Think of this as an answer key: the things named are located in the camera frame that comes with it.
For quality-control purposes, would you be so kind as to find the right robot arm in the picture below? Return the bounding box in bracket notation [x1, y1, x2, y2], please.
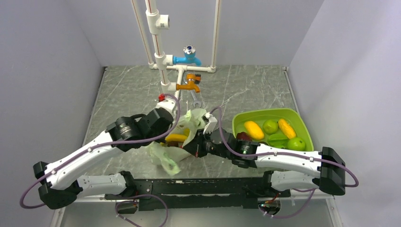
[183, 130, 346, 196]

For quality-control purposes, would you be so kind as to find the yellow fake corn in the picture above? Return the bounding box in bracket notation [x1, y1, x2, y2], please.
[278, 119, 296, 139]

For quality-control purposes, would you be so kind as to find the green fake pepper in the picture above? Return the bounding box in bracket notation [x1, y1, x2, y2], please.
[267, 133, 289, 147]

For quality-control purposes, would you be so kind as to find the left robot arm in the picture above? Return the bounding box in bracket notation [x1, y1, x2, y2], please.
[34, 107, 174, 210]

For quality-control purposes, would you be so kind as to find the light green plastic bag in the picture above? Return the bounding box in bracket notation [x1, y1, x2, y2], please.
[146, 108, 206, 176]

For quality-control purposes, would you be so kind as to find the dark red fake fruit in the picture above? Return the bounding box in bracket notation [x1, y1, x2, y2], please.
[236, 132, 252, 141]

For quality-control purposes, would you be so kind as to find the yellow fake mango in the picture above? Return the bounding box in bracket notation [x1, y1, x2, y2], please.
[244, 121, 264, 140]

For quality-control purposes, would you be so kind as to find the purple cable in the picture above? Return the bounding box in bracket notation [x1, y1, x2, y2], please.
[209, 106, 359, 188]
[19, 93, 182, 210]

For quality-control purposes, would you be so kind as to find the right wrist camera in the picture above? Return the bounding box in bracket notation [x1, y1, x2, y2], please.
[202, 113, 218, 134]

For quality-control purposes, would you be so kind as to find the orange faucet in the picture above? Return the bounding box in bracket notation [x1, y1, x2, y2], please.
[175, 73, 201, 93]

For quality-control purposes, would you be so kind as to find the white PVC pipe frame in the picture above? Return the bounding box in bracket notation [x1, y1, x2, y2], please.
[131, 0, 222, 98]

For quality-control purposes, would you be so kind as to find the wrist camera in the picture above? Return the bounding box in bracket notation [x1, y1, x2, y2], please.
[202, 113, 218, 134]
[155, 93, 178, 117]

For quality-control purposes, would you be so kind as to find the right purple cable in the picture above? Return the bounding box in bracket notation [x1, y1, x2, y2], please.
[209, 106, 359, 188]

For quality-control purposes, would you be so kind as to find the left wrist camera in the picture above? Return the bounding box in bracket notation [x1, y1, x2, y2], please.
[155, 93, 178, 117]

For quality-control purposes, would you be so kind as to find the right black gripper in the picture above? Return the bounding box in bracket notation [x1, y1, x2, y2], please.
[183, 129, 233, 160]

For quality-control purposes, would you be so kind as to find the silver wrench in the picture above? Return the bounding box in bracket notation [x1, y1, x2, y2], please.
[190, 90, 202, 108]

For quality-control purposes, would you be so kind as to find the blue faucet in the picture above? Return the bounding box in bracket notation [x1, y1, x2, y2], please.
[173, 45, 202, 66]

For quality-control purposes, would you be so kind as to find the green fake apple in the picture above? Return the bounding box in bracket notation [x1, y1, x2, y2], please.
[287, 137, 306, 151]

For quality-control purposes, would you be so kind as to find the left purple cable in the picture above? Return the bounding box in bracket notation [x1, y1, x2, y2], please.
[19, 93, 182, 210]

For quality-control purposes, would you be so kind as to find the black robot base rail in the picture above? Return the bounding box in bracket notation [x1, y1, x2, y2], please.
[105, 177, 292, 211]

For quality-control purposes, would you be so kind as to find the green plastic basin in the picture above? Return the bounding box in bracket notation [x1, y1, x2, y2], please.
[232, 108, 314, 151]

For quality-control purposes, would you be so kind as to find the green fake lime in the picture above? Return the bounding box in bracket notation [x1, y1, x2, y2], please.
[262, 119, 279, 135]

